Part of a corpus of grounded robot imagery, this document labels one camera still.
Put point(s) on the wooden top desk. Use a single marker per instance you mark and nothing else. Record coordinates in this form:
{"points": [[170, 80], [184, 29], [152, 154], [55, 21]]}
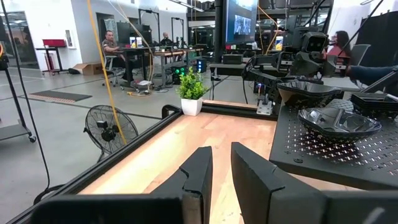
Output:
{"points": [[174, 53]]}

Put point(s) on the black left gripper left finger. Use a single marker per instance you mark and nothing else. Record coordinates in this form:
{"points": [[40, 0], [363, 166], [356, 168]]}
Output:
{"points": [[196, 186]]}

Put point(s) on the white wipes canister blue label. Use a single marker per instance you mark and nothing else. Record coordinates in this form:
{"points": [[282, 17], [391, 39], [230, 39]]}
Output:
{"points": [[132, 42], [279, 43], [139, 42]]}

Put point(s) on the green plant in white pot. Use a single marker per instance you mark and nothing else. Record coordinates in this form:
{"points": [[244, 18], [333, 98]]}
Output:
{"points": [[191, 88]]}

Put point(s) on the computer tower green lights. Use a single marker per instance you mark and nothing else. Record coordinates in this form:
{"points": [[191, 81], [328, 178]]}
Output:
{"points": [[178, 73]]}

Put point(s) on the black fabric partition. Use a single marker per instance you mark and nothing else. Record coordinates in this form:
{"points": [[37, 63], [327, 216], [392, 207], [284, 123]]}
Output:
{"points": [[379, 34]]}

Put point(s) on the white framed wall picture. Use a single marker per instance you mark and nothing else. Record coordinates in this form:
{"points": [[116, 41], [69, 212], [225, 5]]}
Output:
{"points": [[69, 38]]}

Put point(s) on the red top table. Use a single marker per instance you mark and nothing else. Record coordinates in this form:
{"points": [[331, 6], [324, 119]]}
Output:
{"points": [[53, 43]]}

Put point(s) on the black wheeled cart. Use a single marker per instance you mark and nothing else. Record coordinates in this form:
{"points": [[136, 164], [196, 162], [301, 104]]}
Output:
{"points": [[12, 130]]}

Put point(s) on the dark floor mat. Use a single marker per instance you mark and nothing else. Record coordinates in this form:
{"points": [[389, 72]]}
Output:
{"points": [[57, 96]]}

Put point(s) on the grey desk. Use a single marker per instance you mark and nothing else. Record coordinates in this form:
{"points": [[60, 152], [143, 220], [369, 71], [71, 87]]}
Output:
{"points": [[230, 69]]}

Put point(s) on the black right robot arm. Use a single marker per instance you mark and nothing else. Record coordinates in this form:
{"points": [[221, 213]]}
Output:
{"points": [[267, 90]]}

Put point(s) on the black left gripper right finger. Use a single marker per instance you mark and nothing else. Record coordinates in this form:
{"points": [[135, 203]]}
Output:
{"points": [[255, 186]]}

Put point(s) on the person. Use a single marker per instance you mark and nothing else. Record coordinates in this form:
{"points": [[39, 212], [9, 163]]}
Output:
{"points": [[165, 38], [337, 43], [109, 43]]}

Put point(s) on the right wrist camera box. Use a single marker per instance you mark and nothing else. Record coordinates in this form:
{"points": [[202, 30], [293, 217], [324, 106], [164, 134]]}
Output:
{"points": [[314, 42]]}

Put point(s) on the grey office chair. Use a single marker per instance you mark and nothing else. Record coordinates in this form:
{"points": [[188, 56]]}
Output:
{"points": [[360, 54]]}

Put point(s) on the black glossy rounded bowl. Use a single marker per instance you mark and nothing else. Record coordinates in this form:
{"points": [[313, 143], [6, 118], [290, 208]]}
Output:
{"points": [[338, 141], [339, 119], [338, 135]]}

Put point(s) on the black office desk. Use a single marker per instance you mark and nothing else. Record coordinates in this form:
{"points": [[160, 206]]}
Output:
{"points": [[133, 51]]}

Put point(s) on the black slanted crossbar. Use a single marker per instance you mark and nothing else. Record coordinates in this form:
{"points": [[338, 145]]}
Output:
{"points": [[373, 87]]}

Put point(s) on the person's forearm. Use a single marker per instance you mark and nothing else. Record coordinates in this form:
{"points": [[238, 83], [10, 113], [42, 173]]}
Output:
{"points": [[373, 74]]}

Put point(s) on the large black desk monitor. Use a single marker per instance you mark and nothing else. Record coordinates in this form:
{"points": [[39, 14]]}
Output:
{"points": [[241, 21]]}

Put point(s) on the cardboard box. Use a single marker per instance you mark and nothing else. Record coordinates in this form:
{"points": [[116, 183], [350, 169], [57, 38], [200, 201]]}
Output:
{"points": [[88, 68]]}

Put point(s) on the silver arm base bracket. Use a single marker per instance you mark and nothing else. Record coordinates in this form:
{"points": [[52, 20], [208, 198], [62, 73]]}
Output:
{"points": [[265, 108]]}

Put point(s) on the black perforated metal rack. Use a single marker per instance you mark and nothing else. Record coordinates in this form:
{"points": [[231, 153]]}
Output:
{"points": [[342, 161]]}

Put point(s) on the black desktop device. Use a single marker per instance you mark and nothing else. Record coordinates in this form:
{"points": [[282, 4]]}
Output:
{"points": [[232, 59]]}

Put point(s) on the computer tower blue lights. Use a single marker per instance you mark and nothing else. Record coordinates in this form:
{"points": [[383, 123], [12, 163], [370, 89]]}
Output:
{"points": [[201, 64]]}

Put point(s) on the black floor fan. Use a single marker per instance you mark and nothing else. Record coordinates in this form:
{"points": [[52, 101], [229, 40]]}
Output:
{"points": [[109, 130]]}

